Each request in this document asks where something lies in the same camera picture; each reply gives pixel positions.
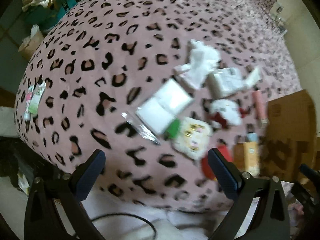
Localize clear bag of cotton pads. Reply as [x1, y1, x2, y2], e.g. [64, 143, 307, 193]
[121, 79, 193, 145]

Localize teal storage box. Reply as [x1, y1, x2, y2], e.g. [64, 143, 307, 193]
[23, 0, 80, 34]

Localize white cream tube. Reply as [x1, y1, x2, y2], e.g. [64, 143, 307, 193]
[244, 66, 261, 89]

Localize white cloth gloves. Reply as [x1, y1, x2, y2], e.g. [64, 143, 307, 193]
[174, 39, 221, 90]

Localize pink hair roller clip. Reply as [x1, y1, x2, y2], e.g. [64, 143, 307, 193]
[252, 90, 268, 128]

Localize red box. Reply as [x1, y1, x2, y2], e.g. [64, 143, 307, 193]
[201, 144, 233, 181]

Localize light blue wedge sponge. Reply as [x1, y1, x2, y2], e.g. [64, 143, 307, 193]
[246, 133, 259, 143]

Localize yellow cardboard small box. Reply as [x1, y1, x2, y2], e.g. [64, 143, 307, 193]
[233, 142, 260, 177]

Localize white cat plush red bow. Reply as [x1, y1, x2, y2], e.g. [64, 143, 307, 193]
[209, 99, 251, 129]

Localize cream plush charm keychain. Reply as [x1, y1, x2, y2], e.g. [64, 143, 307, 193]
[172, 117, 213, 161]

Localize clear cotton swab box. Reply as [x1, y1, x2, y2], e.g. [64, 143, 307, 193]
[207, 67, 244, 99]

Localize black cable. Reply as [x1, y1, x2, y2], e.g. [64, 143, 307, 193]
[91, 212, 158, 240]

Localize pink leopard print blanket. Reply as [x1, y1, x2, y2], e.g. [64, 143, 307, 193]
[14, 0, 301, 212]

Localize brown cardboard box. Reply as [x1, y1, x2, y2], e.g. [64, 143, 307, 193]
[260, 90, 317, 182]

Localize green white sachet packets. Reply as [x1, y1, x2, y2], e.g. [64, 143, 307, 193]
[23, 81, 46, 122]

